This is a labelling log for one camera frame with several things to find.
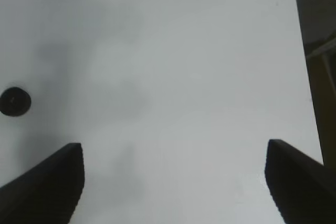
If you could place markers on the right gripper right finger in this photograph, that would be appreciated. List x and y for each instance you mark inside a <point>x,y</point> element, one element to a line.
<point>303,190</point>

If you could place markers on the small black teacup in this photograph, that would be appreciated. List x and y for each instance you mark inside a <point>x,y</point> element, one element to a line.
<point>15,102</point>

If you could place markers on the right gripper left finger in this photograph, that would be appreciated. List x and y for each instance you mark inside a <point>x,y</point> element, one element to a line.
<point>47,193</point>

